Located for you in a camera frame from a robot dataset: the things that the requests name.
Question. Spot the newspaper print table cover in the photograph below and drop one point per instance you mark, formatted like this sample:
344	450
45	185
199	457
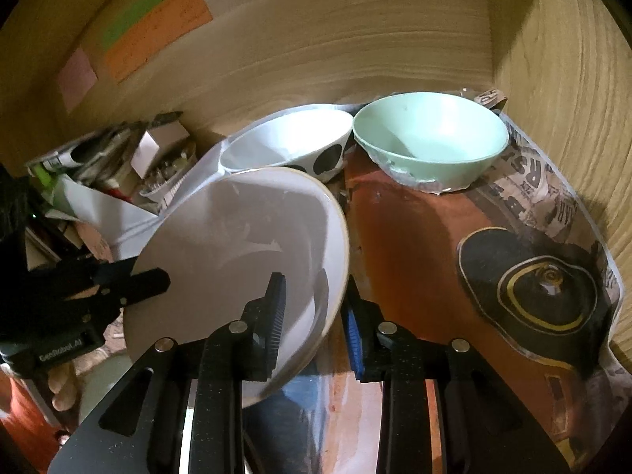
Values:
444	256

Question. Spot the mint green bowl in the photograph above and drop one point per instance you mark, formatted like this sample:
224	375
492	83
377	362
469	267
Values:
434	128

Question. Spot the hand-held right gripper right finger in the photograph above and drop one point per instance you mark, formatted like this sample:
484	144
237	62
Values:
354	345

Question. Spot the pink sticky note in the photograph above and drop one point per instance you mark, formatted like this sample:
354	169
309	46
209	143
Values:
76	79

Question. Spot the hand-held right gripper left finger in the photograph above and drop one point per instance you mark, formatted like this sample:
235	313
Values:
276	326

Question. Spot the folded newspaper pile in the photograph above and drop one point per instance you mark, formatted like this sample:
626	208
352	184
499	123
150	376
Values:
89	150

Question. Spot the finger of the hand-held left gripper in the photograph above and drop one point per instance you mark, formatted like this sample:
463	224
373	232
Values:
138	284
116	265

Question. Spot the green sticky note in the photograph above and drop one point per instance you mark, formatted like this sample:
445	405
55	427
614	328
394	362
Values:
133	17

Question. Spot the red patterned cloth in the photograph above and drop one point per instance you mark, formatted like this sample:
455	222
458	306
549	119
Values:
19	424

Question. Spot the small bowl of stones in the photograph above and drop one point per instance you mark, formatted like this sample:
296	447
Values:
165	177

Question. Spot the orange sticky note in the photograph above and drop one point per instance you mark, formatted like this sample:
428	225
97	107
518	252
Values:
158	34

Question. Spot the pale lilac bowl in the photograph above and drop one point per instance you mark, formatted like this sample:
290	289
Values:
232	237

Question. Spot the white paper sheet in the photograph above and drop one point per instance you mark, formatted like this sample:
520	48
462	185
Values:
108	212

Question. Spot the person's left hand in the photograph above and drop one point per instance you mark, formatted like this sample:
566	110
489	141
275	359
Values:
66	390

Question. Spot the small white box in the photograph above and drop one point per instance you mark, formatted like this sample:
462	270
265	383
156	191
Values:
158	145

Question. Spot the white bowl black spots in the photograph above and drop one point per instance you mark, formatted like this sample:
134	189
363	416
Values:
291	133

